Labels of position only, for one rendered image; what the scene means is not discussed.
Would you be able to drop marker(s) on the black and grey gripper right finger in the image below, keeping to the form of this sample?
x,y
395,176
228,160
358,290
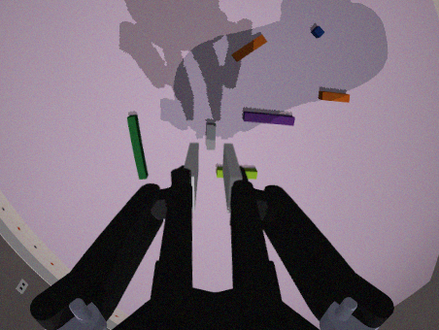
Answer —
x,y
338,297

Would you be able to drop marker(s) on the purple rod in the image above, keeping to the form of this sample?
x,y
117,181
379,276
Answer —
x,y
269,118

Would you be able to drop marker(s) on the small blue cube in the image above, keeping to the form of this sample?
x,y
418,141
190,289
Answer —
x,y
317,32

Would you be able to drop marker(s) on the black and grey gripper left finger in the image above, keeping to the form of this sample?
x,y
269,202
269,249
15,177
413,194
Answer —
x,y
102,275

